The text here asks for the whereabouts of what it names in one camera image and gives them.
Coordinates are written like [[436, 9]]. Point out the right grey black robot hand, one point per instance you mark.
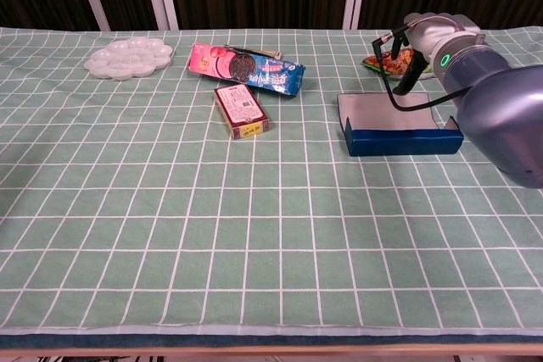
[[432, 33]]

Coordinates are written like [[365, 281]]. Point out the dark blue glasses case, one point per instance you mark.
[[403, 143]]

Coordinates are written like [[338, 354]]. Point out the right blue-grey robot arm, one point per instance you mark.
[[500, 103]]

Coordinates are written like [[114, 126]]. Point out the green orange snack bag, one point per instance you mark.
[[371, 62]]

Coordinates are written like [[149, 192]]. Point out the pink blue cookie box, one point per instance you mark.
[[254, 74]]

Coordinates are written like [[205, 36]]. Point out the small red yellow box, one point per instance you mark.
[[242, 109]]

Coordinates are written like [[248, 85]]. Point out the green white checked tablecloth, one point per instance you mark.
[[271, 230]]

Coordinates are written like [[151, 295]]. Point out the white flower paint palette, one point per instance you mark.
[[127, 59]]

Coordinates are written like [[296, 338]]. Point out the dark blue under cloth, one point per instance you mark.
[[271, 341]]

